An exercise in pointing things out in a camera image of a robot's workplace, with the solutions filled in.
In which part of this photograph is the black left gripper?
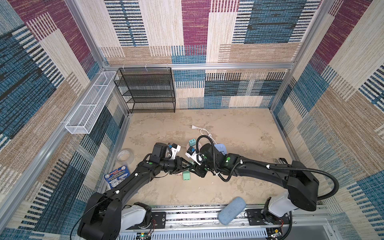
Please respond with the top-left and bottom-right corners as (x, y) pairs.
(159, 156), (192, 174)

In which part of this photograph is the green plug adapter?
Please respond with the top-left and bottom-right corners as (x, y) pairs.
(183, 171), (191, 181)

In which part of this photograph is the teal plug adapter cube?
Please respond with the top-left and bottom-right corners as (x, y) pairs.
(189, 139), (197, 147)

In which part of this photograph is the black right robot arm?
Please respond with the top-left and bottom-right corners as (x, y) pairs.
(194, 135), (340, 217)

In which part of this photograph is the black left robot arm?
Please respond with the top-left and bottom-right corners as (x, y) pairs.
(77, 143), (193, 240)

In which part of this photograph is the blue square power strip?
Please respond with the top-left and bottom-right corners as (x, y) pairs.
(215, 144), (228, 156)

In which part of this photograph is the clear tape roll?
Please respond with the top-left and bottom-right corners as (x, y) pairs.
(117, 149), (135, 165)

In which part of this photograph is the blue printed booklet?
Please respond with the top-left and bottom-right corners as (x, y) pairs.
(104, 165), (130, 190)

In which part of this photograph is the silver stapler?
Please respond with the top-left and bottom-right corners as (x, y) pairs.
(273, 158), (289, 165)

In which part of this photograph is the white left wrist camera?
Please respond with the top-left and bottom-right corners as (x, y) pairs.
(169, 143), (181, 160)

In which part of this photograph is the white power strip cable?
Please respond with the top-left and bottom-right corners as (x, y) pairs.
(191, 124), (217, 144)

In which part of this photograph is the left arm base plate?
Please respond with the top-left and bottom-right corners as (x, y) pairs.
(127, 212), (167, 230)

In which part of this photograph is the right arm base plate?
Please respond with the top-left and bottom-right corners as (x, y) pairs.
(244, 209), (290, 226)

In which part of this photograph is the black wire shelf rack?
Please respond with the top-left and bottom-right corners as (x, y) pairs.
(115, 67), (176, 114)

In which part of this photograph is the white wire mesh basket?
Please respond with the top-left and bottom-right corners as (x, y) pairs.
(65, 72), (117, 135)

